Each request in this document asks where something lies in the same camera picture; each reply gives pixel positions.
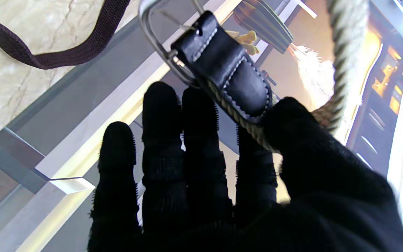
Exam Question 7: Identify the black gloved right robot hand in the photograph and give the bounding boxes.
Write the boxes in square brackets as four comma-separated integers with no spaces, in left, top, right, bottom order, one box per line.
[88,82,403,252]

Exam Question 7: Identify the beige braided belt black leather ends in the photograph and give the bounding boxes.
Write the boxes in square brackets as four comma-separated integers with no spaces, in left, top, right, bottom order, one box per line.
[139,0,370,153]

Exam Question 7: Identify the dark brown webbing belt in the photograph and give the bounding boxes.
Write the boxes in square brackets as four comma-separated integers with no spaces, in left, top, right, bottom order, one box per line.
[0,0,132,70]

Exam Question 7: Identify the white pampas grass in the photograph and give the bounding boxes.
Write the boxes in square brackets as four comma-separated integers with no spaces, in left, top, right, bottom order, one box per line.
[287,44,363,112]

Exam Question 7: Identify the dark ribbed vase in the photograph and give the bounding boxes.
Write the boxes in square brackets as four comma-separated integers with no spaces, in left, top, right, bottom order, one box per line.
[233,0,295,54]

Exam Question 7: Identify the grey counter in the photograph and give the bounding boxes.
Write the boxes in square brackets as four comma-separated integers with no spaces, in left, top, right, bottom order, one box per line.
[0,128,95,224]

